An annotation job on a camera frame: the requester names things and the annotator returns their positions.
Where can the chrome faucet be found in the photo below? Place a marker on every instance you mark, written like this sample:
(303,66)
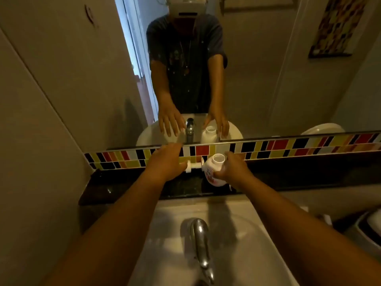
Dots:
(201,244)

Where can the white pump dispenser head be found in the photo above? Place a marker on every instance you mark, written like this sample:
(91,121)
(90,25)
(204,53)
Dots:
(194,166)

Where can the person's right forearm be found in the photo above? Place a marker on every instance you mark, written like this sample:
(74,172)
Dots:
(297,235)

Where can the person's left forearm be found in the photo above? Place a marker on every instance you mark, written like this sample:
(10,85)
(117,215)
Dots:
(119,232)

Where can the person's left thumb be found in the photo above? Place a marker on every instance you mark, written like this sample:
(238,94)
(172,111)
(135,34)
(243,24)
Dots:
(181,168)

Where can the person's left hand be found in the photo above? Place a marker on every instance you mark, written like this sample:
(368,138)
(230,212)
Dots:
(163,163)

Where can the person's right hand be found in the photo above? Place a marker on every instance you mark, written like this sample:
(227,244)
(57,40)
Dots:
(236,174)

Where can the white plastic bottle red print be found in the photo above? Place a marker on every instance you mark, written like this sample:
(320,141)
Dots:
(213,168)

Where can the large wall mirror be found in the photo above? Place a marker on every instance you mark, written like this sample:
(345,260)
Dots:
(268,86)

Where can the person's right thumb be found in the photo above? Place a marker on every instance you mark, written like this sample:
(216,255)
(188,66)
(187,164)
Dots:
(220,174)

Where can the white ceramic sink basin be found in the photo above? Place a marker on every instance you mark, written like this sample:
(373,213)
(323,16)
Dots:
(253,253)

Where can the white toilet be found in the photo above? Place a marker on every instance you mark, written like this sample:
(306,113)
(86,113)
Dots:
(366,232)

